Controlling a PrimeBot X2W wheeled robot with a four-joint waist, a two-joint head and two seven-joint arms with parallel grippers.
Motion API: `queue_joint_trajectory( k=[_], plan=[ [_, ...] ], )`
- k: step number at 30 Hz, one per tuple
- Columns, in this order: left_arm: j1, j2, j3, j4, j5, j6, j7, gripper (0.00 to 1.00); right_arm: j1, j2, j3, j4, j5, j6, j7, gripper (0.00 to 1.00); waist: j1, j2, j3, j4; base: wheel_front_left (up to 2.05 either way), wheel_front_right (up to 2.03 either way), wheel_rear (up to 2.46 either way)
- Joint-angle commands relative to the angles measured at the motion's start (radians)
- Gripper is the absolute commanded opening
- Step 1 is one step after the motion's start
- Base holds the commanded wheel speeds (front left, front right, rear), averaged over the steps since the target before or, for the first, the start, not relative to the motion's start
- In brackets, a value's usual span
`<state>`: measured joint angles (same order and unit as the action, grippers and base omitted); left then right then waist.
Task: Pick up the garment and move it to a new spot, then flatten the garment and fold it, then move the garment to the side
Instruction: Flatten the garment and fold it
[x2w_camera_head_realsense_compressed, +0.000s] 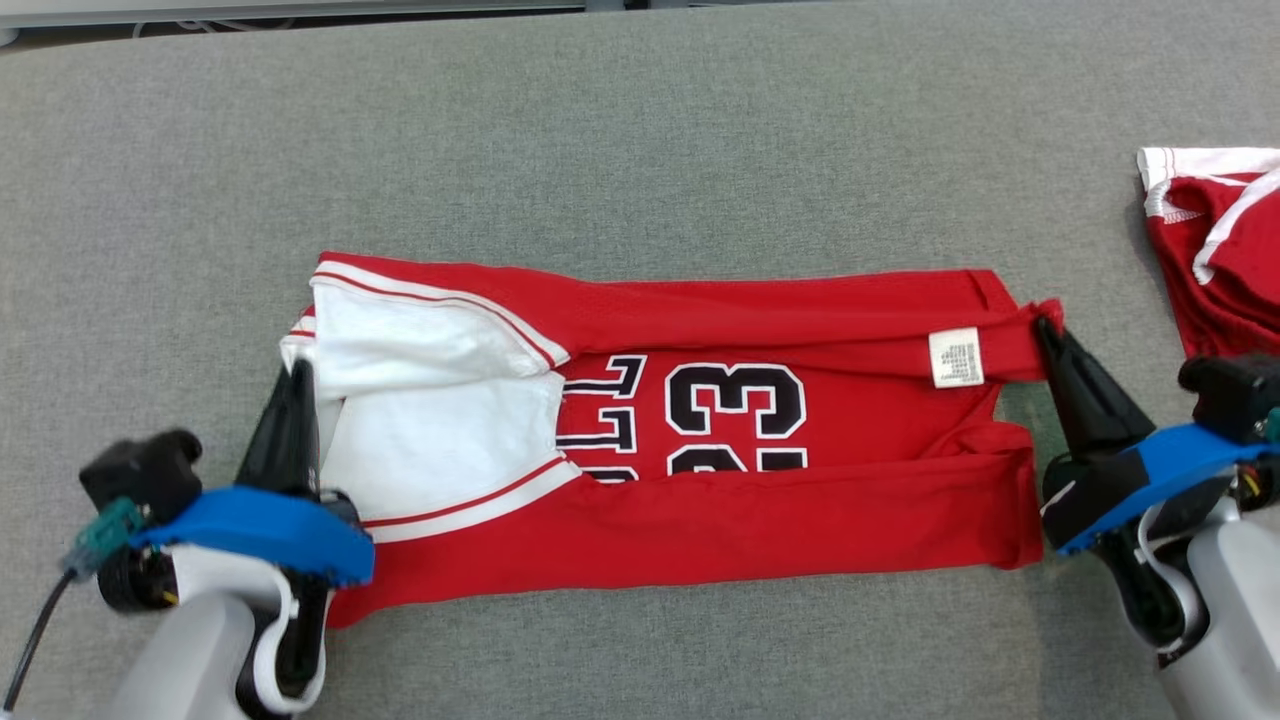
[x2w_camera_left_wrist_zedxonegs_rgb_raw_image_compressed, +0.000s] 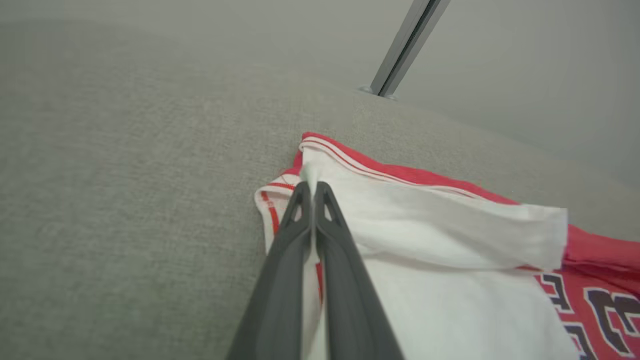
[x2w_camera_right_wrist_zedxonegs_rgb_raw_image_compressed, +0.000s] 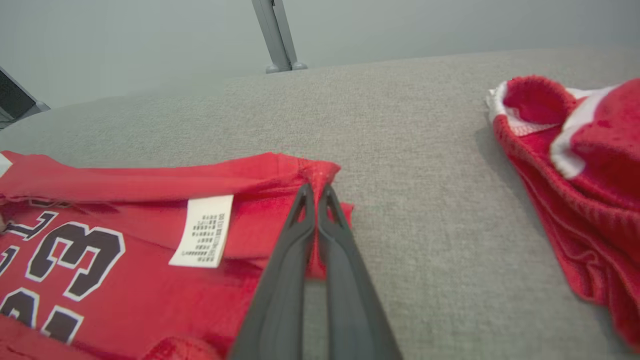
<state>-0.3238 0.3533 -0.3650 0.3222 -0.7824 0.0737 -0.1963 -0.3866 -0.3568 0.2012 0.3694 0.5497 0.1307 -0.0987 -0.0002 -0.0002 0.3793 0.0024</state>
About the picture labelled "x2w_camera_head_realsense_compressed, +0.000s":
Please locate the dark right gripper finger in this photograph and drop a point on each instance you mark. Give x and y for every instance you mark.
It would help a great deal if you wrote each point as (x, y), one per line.
(1070, 425)
(1110, 420)

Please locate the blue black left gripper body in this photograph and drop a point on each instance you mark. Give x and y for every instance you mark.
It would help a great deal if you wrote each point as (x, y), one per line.
(260, 530)

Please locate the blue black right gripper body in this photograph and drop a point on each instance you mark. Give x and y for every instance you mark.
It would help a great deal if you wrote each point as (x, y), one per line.
(1140, 480)

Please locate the red white basketball jersey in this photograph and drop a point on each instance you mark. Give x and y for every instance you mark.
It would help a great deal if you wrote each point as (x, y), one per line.
(800, 500)

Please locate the red white Bulls shorts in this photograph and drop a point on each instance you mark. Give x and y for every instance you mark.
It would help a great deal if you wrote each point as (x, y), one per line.
(1235, 280)

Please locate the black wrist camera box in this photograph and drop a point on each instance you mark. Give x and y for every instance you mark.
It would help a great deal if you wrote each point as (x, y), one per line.
(1230, 395)
(140, 470)

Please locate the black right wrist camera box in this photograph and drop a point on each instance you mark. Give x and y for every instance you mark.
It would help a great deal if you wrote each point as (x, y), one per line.
(1230, 395)

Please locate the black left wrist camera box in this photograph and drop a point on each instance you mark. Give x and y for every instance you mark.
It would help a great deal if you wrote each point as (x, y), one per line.
(140, 470)

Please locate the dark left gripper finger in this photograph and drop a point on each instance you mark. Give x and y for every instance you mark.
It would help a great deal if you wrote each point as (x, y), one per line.
(309, 450)
(272, 445)

